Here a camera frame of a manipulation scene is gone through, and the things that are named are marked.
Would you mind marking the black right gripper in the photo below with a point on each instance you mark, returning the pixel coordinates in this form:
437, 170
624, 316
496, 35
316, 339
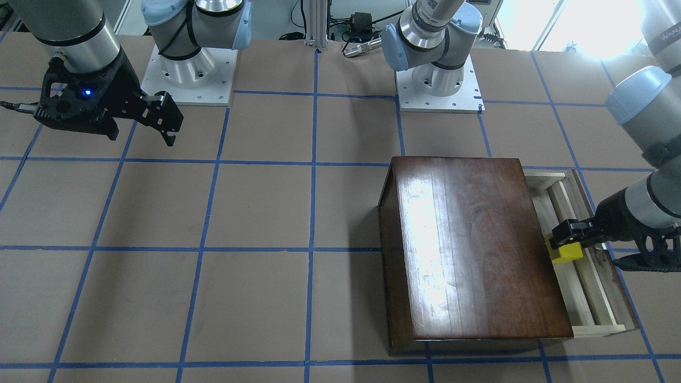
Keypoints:
122, 80

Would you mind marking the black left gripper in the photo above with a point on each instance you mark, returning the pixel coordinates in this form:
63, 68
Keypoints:
612, 215

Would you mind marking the yellow block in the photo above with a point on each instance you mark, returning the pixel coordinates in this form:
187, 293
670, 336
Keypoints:
564, 255

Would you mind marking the wooden drawer with dark front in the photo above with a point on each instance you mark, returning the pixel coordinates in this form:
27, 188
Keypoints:
592, 290

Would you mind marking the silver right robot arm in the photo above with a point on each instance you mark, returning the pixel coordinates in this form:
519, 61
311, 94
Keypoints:
136, 60

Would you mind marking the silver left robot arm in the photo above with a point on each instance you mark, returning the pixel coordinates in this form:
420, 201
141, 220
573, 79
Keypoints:
548, 109

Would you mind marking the dark brown wooden cabinet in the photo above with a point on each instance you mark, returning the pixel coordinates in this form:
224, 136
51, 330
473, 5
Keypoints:
466, 268

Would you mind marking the silver metal cylinder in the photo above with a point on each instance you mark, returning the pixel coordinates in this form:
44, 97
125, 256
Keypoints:
363, 48

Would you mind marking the black power adapter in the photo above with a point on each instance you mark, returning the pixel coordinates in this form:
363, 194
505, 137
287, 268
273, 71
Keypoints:
361, 23

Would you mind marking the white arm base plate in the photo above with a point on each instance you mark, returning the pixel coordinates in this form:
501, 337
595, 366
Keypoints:
206, 79
428, 88

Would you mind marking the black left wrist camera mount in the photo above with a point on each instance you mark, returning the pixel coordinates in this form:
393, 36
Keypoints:
658, 252

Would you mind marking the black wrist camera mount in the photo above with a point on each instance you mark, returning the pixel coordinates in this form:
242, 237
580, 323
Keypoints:
658, 252
69, 101

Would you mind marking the aluminium frame post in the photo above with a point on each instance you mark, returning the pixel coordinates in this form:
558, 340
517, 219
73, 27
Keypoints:
316, 16

